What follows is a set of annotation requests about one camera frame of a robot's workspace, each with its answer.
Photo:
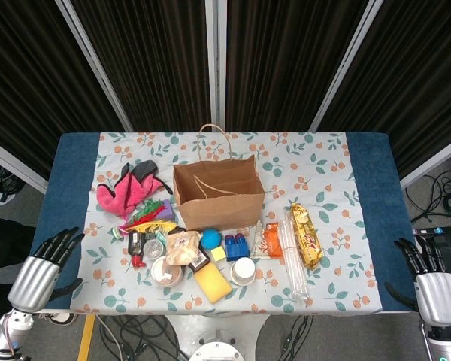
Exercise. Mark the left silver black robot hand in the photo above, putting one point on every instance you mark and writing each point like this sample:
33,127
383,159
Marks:
32,278

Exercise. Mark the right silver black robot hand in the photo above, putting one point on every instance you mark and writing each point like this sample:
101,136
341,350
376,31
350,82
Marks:
437,297

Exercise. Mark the round tub brown powder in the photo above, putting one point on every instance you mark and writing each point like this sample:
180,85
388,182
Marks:
165,274

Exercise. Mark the gold biscuit packet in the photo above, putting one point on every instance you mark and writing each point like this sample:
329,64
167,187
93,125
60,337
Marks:
306,237

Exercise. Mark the pack of clear straws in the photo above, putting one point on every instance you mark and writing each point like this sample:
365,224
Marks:
295,259

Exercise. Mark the clear bag of snacks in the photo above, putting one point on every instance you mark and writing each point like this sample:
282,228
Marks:
182,248

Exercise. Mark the orange snack packet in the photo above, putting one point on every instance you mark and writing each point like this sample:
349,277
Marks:
273,240

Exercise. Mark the white snack sachet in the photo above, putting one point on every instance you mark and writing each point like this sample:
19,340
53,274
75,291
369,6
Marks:
259,244

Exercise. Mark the white paper cup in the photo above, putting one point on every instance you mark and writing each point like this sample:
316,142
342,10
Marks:
243,270

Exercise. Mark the blue toy brick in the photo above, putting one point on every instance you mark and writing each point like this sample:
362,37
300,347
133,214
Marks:
236,248

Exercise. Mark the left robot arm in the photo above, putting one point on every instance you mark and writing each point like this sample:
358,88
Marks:
7,329

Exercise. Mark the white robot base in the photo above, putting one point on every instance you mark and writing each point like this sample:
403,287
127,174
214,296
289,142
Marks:
218,351

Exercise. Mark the brown paper bag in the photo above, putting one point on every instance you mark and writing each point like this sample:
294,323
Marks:
218,214

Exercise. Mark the person in black clothes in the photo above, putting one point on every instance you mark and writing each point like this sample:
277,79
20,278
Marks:
3,240

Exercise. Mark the white black sneaker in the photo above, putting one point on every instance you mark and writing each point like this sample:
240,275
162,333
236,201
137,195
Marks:
62,319

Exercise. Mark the black power strip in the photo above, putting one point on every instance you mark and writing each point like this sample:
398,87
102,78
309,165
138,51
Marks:
439,231

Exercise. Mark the pink feather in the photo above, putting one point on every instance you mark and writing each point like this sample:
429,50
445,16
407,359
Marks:
125,226

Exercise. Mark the black bottle red cap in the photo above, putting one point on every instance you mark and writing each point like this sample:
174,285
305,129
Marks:
135,242

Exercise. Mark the blue table cover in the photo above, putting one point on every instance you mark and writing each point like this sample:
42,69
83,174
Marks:
71,169

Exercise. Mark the pink black cleaning glove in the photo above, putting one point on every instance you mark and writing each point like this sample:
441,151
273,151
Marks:
116,192

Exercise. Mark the clear jar of paper clips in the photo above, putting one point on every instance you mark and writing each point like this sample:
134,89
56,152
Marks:
155,249

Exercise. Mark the yellow feather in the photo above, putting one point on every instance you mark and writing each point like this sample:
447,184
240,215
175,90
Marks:
154,225

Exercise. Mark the green marker pen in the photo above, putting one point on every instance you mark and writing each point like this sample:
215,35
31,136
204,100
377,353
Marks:
161,236

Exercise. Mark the green feather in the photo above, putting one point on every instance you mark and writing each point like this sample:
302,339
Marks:
150,207

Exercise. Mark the purple foam block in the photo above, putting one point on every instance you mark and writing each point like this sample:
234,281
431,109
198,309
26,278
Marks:
169,212

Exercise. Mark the floral tablecloth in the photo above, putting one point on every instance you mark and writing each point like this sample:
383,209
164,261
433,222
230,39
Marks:
315,180

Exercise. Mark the yellow sponge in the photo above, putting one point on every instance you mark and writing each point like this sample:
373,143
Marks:
212,284

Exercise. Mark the blue ball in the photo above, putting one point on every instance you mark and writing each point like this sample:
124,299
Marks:
210,238

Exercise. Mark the yellow foam cube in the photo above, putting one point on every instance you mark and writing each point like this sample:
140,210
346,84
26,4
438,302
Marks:
218,254

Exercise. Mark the black screen panel white frame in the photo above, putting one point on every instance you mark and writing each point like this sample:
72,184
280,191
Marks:
417,75
30,75
154,56
285,56

